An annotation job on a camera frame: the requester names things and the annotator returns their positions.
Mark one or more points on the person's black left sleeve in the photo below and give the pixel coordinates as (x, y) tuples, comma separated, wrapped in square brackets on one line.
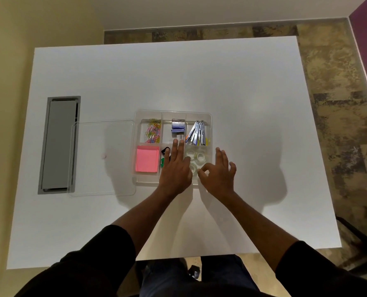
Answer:
[(84, 262)]

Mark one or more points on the person's leg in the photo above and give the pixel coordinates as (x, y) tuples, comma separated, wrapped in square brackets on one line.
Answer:
[(164, 281), (230, 278)]

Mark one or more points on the person's right hand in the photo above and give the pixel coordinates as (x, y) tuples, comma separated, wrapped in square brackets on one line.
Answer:
[(220, 179)]

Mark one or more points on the person's right leg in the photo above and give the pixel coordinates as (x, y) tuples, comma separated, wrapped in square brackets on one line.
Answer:
[(230, 278)]

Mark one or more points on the person's black sleeve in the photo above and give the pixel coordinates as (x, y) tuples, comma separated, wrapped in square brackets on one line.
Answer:
[(84, 262), (322, 272)]

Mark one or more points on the person's right forearm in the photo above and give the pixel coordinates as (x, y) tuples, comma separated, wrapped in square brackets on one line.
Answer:
[(261, 228)]

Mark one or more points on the black office chair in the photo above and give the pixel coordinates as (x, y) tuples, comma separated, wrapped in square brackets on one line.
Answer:
[(366, 241)]

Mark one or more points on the pink sticky note pad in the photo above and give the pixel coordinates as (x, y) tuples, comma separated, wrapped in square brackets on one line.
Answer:
[(147, 159)]

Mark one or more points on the pile of colourful paper clips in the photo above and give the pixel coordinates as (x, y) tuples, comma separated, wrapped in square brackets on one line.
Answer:
[(153, 131)]

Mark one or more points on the person's black right sleeve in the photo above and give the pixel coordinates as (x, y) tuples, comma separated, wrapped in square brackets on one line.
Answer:
[(322, 272)]

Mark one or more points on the person's left hand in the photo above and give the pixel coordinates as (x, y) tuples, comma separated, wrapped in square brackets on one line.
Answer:
[(175, 176)]

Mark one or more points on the transparent plastic box lid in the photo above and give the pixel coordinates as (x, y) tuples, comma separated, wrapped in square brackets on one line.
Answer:
[(93, 157)]

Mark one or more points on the bunch of silver metal clips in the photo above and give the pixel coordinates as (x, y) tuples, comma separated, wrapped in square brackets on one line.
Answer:
[(197, 132)]

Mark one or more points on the pile of coloured binder clips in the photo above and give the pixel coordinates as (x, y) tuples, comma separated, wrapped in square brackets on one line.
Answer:
[(163, 162)]

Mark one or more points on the clear plastic organizer box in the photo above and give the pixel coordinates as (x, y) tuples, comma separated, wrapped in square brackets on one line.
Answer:
[(168, 115)]

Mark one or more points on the person's left leg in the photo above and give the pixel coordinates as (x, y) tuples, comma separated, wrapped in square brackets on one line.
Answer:
[(164, 281)]

